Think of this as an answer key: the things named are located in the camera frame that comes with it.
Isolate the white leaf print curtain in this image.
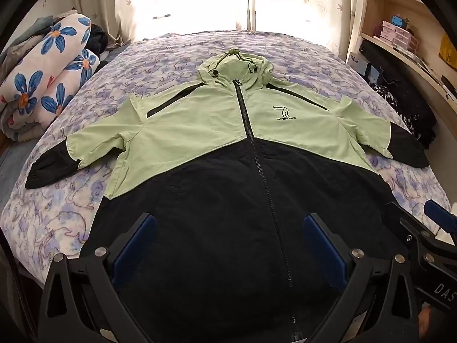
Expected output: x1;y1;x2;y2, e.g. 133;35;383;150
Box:
77;0;368;43

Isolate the green and black hooded jacket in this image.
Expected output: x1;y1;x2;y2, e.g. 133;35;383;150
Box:
25;47;431;343

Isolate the blue floral quilt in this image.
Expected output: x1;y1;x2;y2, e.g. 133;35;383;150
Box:
0;13;102;141

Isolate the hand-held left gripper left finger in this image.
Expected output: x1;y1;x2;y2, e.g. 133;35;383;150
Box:
37;212;168;343

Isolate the dark clothes pile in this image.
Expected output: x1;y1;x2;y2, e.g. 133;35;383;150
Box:
87;23;109;56

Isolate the yellow cloth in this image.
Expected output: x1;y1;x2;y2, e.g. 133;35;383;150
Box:
438;35;457;70

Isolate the purple cat print blanket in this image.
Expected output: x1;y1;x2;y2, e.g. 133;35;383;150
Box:
0;29;457;283

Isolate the black hanging garment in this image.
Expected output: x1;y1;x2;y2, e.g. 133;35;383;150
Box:
359;39;438;149

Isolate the white and blue box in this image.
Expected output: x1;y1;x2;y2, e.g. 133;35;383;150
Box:
348;53;381;83

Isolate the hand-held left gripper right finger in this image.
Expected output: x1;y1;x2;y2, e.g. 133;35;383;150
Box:
303;213;424;343

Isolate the black bar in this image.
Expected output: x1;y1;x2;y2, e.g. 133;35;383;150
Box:
441;75;457;99

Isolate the grey cloth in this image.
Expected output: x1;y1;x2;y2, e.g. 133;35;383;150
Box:
0;16;54;65

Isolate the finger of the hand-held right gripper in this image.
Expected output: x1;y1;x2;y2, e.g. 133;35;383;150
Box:
385;202;425;238
424;200;457;244

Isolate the wooden shelf unit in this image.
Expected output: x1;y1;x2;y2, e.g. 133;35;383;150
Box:
352;0;457;122

